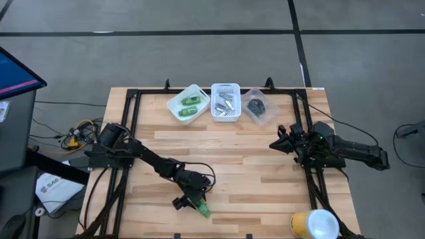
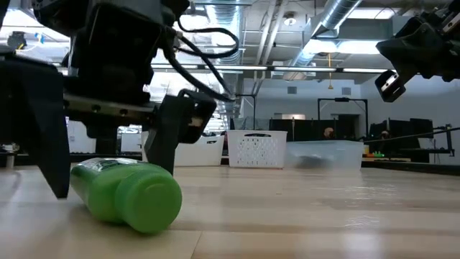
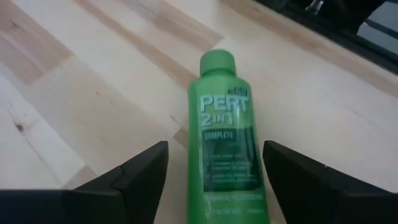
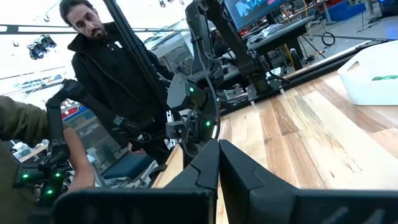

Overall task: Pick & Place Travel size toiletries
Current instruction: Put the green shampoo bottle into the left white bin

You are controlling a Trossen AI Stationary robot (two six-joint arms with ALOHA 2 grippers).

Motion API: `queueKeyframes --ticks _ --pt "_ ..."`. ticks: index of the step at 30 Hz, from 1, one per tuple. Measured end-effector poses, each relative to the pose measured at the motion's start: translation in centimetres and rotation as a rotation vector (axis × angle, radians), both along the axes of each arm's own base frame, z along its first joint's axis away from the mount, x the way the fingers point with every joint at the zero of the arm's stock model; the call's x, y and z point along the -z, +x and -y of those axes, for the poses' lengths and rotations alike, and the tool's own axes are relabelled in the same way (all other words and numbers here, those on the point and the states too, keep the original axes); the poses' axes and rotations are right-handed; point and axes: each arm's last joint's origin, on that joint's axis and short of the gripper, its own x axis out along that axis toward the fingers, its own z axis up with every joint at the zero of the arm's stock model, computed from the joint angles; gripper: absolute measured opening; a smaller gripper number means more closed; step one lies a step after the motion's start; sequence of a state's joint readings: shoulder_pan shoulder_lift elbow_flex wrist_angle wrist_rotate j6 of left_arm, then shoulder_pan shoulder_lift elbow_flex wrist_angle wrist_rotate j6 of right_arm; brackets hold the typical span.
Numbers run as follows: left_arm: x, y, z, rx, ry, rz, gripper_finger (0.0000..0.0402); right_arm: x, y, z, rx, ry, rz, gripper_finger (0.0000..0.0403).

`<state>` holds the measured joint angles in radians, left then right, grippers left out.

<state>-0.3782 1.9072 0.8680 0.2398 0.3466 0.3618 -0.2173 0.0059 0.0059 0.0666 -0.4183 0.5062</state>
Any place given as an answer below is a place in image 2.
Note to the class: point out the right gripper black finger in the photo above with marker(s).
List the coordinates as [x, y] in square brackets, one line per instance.
[413, 46]
[391, 86]

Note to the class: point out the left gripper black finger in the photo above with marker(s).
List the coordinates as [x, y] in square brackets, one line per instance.
[36, 115]
[169, 129]

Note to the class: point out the large green bottle ribbed cap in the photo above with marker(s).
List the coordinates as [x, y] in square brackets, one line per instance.
[118, 194]

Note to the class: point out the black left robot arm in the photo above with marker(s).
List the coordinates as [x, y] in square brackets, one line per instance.
[54, 9]

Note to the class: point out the long ceiling light strip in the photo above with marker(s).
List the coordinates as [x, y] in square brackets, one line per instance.
[359, 70]
[233, 67]

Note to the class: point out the white solid plastic bin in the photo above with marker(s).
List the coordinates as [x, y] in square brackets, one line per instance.
[201, 153]

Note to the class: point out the white partition panel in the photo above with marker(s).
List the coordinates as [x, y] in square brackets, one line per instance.
[130, 143]

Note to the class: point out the black computer monitor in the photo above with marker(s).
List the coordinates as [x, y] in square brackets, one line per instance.
[422, 127]
[399, 128]

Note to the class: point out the person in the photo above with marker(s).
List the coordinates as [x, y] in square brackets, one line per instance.
[385, 135]
[328, 133]

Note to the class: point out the white building column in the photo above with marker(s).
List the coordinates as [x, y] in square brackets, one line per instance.
[81, 140]

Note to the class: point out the dark tall panel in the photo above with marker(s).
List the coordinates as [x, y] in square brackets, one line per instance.
[106, 145]

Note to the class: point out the yellow cup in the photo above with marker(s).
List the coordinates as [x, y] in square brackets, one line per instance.
[366, 149]

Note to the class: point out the black jointed stand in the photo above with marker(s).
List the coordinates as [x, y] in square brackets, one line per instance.
[448, 142]

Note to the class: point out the clear plastic bin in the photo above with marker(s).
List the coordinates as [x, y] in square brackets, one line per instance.
[345, 154]

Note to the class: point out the white perforated plastic basket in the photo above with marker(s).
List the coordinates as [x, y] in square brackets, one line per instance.
[257, 149]

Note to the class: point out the dark low partition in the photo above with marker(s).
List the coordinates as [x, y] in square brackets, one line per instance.
[305, 129]

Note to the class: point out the grey wall vent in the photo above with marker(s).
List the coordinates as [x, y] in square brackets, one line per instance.
[346, 91]
[292, 90]

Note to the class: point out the grey metal post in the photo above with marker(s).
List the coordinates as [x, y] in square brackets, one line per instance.
[10, 160]

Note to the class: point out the slanted silver ventilation duct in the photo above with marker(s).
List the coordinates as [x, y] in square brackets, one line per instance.
[338, 12]

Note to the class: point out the wide silver ventilation duct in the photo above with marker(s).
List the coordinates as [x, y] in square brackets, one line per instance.
[223, 14]

